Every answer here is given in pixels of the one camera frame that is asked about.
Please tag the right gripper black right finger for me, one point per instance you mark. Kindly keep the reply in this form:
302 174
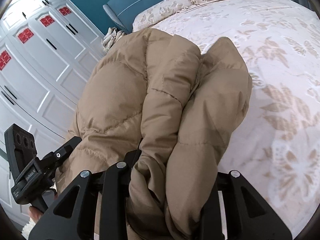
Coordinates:
236 210

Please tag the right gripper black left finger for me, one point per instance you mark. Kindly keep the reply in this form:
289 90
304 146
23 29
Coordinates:
72 215

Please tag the tan quilted puffer jacket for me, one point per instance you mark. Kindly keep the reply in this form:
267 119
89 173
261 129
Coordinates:
158 93

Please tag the person's left hand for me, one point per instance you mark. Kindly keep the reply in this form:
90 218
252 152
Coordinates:
35 214

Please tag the pink floral butterfly bedspread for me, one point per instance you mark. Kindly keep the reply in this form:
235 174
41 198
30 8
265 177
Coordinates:
276 147

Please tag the white panelled wardrobe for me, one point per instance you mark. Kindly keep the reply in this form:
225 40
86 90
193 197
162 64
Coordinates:
48 50

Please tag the cream folded cloth pile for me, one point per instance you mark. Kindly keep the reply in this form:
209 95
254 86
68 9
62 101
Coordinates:
112 36

